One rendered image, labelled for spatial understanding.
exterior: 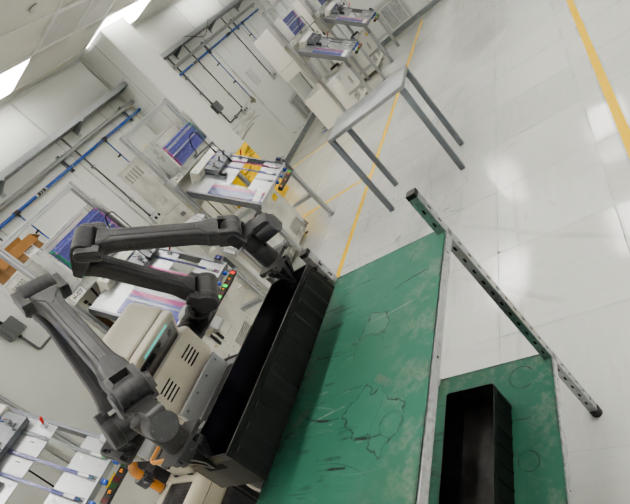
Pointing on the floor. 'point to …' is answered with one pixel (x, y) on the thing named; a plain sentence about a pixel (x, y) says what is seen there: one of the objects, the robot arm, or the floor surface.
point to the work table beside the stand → (378, 107)
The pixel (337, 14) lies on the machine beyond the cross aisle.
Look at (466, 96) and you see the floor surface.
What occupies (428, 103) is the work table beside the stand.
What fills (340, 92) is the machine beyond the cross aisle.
